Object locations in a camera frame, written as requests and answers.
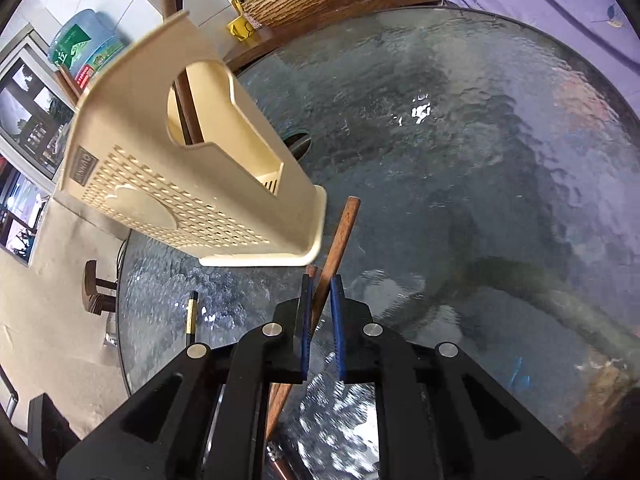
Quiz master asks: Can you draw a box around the black gold-banded chopstick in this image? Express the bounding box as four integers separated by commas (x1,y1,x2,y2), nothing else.
186,290,198,347

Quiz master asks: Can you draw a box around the beige perforated utensil holder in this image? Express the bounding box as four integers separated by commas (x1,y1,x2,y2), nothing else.
58,12,326,268

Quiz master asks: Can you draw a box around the brown wooden stool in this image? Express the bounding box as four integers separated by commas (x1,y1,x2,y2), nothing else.
81,260,117,315

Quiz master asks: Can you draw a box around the yellow mug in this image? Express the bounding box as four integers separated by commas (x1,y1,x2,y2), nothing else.
227,0,255,41

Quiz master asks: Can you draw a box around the dark wooden side table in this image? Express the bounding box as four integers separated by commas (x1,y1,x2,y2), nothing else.
224,0,442,74

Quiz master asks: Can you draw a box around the blue water jug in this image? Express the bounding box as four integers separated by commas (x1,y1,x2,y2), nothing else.
48,9,126,90

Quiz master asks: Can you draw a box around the purple floral cloth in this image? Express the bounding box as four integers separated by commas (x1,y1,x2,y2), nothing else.
445,0,639,119

